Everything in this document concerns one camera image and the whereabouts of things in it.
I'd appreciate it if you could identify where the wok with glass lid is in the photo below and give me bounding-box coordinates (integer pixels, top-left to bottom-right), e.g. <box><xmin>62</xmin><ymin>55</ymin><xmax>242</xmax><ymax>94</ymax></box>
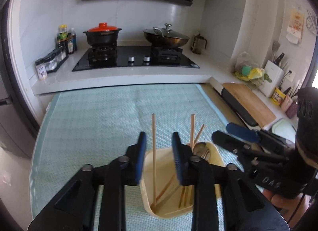
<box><xmin>143</xmin><ymin>23</ymin><xmax>190</xmax><ymax>49</ymax></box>

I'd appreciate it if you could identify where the sauce bottles group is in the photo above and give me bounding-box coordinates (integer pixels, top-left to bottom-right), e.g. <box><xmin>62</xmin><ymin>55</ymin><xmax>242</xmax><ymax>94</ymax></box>
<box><xmin>56</xmin><ymin>24</ymin><xmax>77</xmax><ymax>54</ymax></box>

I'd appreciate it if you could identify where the hanging wall calendar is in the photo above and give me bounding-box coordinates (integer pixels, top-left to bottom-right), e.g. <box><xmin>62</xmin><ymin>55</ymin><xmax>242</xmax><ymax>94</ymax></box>
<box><xmin>286</xmin><ymin>9</ymin><xmax>304</xmax><ymax>44</ymax></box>

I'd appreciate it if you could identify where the cream plastic utensil holder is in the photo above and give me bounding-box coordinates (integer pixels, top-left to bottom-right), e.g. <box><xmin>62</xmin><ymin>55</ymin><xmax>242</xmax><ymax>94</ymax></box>
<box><xmin>138</xmin><ymin>141</ymin><xmax>227</xmax><ymax>219</ymax></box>

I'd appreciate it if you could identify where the person's right hand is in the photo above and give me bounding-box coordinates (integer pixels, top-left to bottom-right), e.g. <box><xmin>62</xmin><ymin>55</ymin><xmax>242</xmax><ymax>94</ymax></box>
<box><xmin>263</xmin><ymin>189</ymin><xmax>311</xmax><ymax>217</ymax></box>

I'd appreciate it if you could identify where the wooden chopstick two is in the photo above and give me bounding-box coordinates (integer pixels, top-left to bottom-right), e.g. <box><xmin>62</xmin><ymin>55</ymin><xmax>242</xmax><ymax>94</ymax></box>
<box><xmin>155</xmin><ymin>174</ymin><xmax>176</xmax><ymax>202</ymax></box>

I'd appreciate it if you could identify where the spice jar rack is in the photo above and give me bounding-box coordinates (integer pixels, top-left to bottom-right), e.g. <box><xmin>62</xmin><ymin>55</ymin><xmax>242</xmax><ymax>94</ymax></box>
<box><xmin>43</xmin><ymin>47</ymin><xmax>68</xmax><ymax>74</ymax></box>

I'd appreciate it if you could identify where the wooden chopstick nine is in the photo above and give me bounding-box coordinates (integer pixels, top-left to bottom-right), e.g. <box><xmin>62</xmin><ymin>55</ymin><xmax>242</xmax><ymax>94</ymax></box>
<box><xmin>194</xmin><ymin>124</ymin><xmax>205</xmax><ymax>145</ymax></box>

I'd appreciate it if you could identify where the pink utensil cup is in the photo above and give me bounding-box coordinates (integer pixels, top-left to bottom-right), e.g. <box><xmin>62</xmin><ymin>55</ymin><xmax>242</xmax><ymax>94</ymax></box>
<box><xmin>280</xmin><ymin>95</ymin><xmax>293</xmax><ymax>113</ymax></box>

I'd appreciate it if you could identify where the wooden chopstick eight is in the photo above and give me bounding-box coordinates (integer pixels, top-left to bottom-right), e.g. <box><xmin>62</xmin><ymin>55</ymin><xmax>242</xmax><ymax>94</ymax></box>
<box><xmin>190</xmin><ymin>114</ymin><xmax>195</xmax><ymax>150</ymax></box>

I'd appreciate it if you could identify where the black gas cooktop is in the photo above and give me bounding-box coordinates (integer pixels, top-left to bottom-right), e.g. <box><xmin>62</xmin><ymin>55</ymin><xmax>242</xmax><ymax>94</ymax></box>
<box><xmin>73</xmin><ymin>46</ymin><xmax>199</xmax><ymax>72</ymax></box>

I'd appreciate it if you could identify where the wooden chopstick seven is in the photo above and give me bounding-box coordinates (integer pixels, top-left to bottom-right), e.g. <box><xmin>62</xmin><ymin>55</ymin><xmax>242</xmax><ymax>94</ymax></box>
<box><xmin>178</xmin><ymin>186</ymin><xmax>185</xmax><ymax>208</ymax></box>

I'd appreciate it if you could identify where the white knife block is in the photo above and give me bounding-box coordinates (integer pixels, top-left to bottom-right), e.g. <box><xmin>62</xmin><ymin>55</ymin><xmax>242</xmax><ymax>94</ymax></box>
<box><xmin>259</xmin><ymin>61</ymin><xmax>285</xmax><ymax>98</ymax></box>

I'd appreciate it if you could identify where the dark french press jug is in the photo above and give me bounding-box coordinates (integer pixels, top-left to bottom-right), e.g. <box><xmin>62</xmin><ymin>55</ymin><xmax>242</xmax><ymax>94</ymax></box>
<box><xmin>191</xmin><ymin>34</ymin><xmax>207</xmax><ymax>54</ymax></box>

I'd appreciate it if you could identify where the black tray under board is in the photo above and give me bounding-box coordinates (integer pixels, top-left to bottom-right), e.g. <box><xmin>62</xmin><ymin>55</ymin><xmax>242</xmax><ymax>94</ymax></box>
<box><xmin>221</xmin><ymin>88</ymin><xmax>258</xmax><ymax>127</ymax></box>

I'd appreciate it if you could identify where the wooden chopstick one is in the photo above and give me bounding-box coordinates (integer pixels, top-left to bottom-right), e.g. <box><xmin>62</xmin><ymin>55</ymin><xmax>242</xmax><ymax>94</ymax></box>
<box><xmin>152</xmin><ymin>114</ymin><xmax>156</xmax><ymax>211</ymax></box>

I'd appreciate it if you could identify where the yellow tin can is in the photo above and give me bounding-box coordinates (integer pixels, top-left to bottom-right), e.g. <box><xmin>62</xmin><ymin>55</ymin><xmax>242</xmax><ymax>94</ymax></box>
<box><xmin>271</xmin><ymin>87</ymin><xmax>286</xmax><ymax>106</ymax></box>

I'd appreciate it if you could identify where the light blue woven table mat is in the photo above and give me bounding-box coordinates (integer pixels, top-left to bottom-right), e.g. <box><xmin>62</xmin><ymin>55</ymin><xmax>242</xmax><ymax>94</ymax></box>
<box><xmin>30</xmin><ymin>84</ymin><xmax>240</xmax><ymax>216</ymax></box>

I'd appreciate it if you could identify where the purple soap bottle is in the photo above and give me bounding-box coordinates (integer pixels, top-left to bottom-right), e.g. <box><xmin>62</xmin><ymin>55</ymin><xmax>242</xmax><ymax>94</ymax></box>
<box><xmin>285</xmin><ymin>101</ymin><xmax>298</xmax><ymax>119</ymax></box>

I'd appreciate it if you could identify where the green cutting board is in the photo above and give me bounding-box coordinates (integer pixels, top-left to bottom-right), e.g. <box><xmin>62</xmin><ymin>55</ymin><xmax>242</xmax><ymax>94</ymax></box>
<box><xmin>270</xmin><ymin>118</ymin><xmax>297</xmax><ymax>143</ymax></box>

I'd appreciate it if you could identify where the steel spoon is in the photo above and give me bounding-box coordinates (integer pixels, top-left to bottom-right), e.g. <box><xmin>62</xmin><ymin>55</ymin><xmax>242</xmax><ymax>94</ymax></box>
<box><xmin>193</xmin><ymin>142</ymin><xmax>207</xmax><ymax>158</ymax></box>
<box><xmin>202</xmin><ymin>147</ymin><xmax>211</xmax><ymax>162</ymax></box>

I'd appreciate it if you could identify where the wooden cutting board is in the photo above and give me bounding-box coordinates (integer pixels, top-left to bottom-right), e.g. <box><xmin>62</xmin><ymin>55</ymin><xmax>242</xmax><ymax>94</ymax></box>
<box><xmin>223</xmin><ymin>82</ymin><xmax>276</xmax><ymax>128</ymax></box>

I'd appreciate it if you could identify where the white spice shaker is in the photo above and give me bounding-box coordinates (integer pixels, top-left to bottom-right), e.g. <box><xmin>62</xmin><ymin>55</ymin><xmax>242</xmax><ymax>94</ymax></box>
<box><xmin>35</xmin><ymin>58</ymin><xmax>47</xmax><ymax>80</ymax></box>

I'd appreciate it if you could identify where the grey double door refrigerator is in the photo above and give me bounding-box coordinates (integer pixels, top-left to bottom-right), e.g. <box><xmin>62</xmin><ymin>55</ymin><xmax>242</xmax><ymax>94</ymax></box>
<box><xmin>1</xmin><ymin>56</ymin><xmax>37</xmax><ymax>158</ymax></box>

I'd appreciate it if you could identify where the wire wall trivet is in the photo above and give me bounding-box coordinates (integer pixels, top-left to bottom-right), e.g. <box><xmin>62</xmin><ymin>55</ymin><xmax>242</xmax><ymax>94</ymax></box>
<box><xmin>306</xmin><ymin>10</ymin><xmax>317</xmax><ymax>36</ymax></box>

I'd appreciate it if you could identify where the black pot orange lid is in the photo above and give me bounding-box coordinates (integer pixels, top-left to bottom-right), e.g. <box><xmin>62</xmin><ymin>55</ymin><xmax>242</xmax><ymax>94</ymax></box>
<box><xmin>83</xmin><ymin>23</ymin><xmax>122</xmax><ymax>47</ymax></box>

